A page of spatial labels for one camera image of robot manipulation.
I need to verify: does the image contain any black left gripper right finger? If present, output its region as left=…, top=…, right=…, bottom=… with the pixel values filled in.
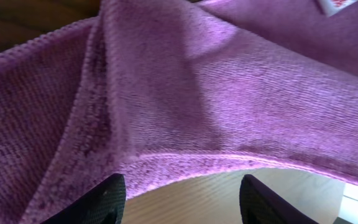
left=239, top=174, right=317, bottom=224

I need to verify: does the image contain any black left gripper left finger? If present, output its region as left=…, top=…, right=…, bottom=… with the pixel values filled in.
left=42, top=174, right=126, bottom=224

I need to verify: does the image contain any purple microfiber cloth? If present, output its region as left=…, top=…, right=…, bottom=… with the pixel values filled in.
left=0, top=0, right=358, bottom=223

